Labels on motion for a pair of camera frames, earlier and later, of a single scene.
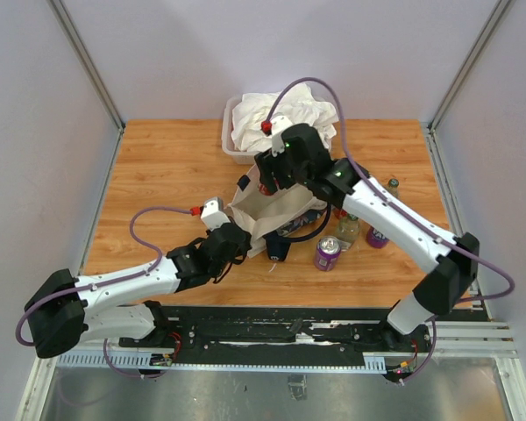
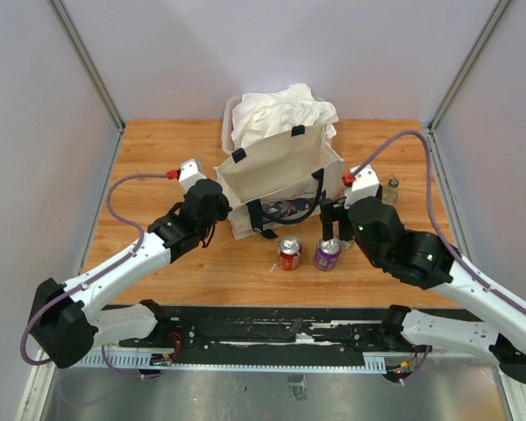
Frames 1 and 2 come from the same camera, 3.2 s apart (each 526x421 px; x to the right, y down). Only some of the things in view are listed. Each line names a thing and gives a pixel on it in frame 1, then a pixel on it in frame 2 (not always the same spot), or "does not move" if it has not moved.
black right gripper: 267,164 to 334,210
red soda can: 263,189 to 290,248
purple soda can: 327,253 does not move
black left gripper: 246,246 to 223,208
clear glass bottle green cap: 393,184 does not move
